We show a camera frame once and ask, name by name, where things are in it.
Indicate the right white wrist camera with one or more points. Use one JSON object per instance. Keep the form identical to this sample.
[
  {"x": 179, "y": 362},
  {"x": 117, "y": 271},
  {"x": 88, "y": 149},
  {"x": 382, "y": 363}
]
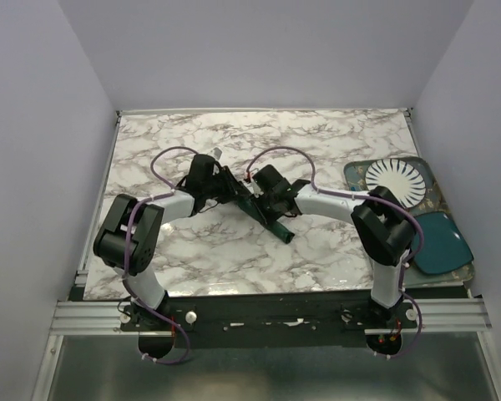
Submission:
[{"x": 252, "y": 185}]

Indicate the green patterned serving tray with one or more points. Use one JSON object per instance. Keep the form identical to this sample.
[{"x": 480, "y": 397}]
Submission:
[{"x": 434, "y": 200}]

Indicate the white blue striped plate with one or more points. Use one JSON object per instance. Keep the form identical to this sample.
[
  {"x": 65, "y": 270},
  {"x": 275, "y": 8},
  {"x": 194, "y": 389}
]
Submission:
[{"x": 403, "y": 179}]

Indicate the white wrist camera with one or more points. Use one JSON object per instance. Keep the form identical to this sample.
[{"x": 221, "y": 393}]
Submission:
[
  {"x": 216, "y": 153},
  {"x": 252, "y": 185}
]

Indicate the dark green cloth napkin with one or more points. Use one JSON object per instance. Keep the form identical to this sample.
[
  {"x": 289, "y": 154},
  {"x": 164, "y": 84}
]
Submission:
[{"x": 266, "y": 218}]

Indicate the teal oval dish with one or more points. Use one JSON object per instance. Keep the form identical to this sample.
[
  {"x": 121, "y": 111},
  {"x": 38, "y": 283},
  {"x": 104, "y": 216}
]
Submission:
[{"x": 444, "y": 249}]

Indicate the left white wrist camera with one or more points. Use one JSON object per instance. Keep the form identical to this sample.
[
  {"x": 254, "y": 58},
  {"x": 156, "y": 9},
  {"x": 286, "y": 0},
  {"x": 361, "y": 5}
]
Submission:
[{"x": 216, "y": 153}]

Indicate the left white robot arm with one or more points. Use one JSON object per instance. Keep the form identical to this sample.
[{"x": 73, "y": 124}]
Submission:
[{"x": 127, "y": 239}]

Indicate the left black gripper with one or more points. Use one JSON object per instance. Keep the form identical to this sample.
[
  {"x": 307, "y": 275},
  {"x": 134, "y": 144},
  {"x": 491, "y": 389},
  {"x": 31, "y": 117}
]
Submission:
[{"x": 233, "y": 187}]

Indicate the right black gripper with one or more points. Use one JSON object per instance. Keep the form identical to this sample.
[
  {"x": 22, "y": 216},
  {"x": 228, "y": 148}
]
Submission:
[{"x": 276, "y": 215}]

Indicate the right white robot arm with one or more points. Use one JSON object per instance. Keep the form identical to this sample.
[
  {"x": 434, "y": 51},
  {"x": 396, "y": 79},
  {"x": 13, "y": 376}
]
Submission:
[{"x": 385, "y": 229}]

